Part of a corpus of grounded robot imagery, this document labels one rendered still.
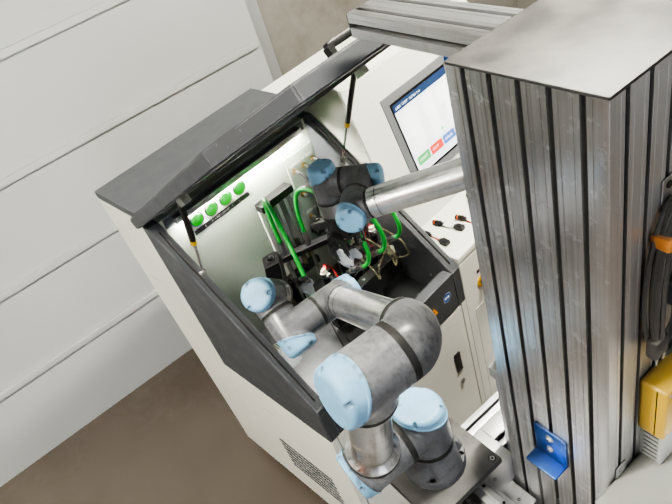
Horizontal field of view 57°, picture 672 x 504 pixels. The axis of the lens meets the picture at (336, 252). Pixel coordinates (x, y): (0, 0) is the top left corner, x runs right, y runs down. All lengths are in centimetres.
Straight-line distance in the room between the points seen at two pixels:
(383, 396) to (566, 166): 44
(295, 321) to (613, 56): 83
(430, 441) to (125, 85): 219
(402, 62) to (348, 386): 147
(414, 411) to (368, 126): 105
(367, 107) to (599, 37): 132
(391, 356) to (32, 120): 227
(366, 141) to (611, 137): 141
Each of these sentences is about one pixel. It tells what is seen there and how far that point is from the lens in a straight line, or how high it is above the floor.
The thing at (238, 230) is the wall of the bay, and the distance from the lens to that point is 212.
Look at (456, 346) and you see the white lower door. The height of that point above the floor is 63.
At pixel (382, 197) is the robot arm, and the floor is 157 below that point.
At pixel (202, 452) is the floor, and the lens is 322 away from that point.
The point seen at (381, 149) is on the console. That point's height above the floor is 131.
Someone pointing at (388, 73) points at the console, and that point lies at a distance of 218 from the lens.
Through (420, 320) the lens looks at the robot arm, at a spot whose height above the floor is 165.
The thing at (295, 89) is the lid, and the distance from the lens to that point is 112.
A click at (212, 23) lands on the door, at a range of 318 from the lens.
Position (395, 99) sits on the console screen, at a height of 142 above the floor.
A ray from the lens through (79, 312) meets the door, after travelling 335.
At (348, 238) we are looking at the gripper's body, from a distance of 169.
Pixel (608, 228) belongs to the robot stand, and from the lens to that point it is 84.
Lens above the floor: 239
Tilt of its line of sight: 38 degrees down
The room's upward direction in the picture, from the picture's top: 20 degrees counter-clockwise
